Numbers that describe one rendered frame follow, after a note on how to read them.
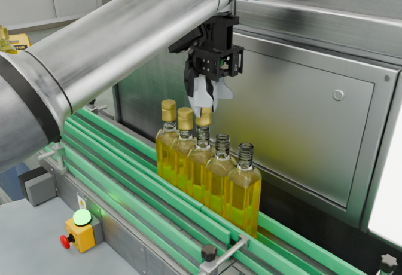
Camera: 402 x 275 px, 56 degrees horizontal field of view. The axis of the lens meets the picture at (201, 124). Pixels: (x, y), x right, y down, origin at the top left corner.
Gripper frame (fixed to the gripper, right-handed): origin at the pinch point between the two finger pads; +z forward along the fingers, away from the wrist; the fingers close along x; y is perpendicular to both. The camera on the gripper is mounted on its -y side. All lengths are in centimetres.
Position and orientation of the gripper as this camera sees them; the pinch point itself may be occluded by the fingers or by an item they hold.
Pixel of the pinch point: (203, 107)
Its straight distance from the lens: 79.7
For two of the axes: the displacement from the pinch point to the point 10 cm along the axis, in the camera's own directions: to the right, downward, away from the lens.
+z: 0.0, 8.9, 4.6
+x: 7.1, -3.2, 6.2
